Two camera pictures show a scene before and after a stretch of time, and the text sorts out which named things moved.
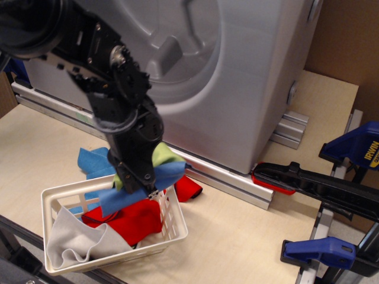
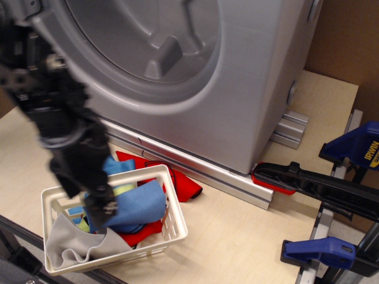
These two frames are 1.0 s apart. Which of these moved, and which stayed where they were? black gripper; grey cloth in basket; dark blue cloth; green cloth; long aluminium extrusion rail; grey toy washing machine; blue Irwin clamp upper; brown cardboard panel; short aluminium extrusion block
Moved: black gripper; dark blue cloth; green cloth
Stayed: grey cloth in basket; long aluminium extrusion rail; grey toy washing machine; short aluminium extrusion block; brown cardboard panel; blue Irwin clamp upper
